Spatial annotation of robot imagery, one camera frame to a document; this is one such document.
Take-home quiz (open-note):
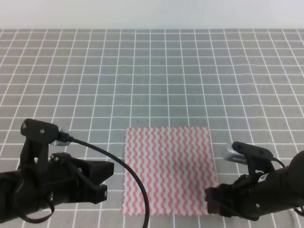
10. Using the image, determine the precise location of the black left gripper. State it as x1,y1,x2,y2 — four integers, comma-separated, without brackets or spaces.
35,153,114,207

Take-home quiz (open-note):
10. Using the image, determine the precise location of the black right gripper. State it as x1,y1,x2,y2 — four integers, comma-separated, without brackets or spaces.
205,173,263,218

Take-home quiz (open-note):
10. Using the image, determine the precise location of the pink wavy striped towel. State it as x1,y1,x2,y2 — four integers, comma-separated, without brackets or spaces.
123,126,219,216

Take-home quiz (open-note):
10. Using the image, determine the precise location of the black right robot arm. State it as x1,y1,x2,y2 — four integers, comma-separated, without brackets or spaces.
205,152,304,221

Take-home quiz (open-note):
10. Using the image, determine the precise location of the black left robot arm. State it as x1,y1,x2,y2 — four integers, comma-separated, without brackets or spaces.
0,152,114,224

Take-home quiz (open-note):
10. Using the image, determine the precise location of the black left camera cable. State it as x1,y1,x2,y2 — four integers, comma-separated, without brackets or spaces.
68,136,150,228

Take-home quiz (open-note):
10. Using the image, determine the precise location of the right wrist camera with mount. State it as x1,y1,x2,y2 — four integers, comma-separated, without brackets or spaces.
223,142,277,184

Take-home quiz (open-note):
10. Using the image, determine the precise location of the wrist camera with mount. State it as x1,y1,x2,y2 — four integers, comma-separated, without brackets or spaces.
19,118,73,174
223,142,277,184

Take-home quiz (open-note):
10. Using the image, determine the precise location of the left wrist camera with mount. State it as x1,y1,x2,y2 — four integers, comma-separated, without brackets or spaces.
19,118,73,174

